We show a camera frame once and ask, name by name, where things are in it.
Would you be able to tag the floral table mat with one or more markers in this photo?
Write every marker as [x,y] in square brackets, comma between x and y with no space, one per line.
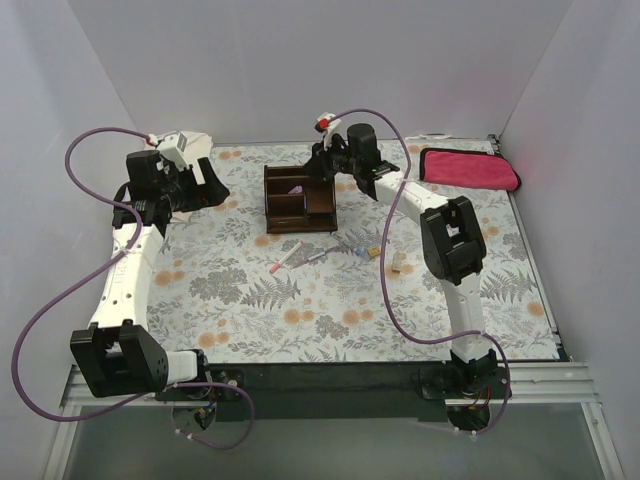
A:
[212,289]

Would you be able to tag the red microfiber cloth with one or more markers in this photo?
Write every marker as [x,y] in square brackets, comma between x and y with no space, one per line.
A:
[467,169]

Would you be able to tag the brown wooden desk organizer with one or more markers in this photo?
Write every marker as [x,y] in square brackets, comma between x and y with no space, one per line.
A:
[310,212]

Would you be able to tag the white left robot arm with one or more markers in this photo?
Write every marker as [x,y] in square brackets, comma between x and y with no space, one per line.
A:
[116,353]

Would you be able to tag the grey white pen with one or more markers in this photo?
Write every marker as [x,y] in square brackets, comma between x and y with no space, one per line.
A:
[322,254]

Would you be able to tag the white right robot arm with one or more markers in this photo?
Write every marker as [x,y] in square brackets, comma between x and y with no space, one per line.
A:
[452,244]

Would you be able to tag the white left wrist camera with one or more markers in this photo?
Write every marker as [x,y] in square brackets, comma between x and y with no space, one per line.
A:
[172,147]

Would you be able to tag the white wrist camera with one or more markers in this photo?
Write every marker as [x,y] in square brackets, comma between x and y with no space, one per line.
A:
[327,125]
[172,147]

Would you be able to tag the pink white pen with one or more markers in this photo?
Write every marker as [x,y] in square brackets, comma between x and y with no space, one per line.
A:
[277,265]

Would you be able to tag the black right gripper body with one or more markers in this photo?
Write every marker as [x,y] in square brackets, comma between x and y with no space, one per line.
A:
[320,160]

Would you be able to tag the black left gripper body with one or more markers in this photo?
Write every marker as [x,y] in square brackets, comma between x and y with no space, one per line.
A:
[196,189]

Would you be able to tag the blue correction pen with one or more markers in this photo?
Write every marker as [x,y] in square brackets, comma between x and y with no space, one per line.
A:
[352,247]

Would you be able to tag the white folded cloth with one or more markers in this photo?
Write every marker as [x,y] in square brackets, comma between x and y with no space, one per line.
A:
[199,145]

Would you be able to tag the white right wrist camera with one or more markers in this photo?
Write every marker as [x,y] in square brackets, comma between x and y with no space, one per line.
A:
[327,125]

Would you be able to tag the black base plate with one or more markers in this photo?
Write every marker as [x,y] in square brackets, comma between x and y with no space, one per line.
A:
[414,390]

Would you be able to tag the white grey eraser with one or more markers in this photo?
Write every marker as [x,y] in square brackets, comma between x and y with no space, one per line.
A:
[397,262]

